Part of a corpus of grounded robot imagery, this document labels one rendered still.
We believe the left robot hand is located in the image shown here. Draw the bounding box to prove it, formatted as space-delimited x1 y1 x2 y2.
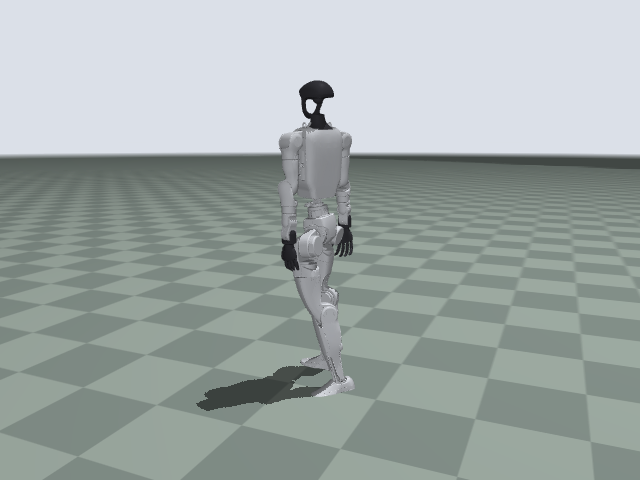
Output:
281 230 299 271

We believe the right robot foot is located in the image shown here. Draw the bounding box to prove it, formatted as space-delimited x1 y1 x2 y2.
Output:
301 354 329 371

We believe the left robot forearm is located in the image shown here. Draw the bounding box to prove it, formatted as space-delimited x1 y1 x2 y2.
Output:
278 181 298 241

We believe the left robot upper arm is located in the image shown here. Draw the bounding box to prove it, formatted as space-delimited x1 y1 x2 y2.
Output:
277 131 304 195

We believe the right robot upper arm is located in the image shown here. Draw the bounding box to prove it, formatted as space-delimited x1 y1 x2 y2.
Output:
337 131 352 188

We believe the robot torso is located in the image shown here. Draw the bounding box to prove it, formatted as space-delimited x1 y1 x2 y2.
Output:
294 122 342 244

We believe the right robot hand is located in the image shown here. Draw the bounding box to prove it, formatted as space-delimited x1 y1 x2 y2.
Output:
332 215 353 257

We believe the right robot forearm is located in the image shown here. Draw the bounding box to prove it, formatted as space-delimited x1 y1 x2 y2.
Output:
335 180 351 225

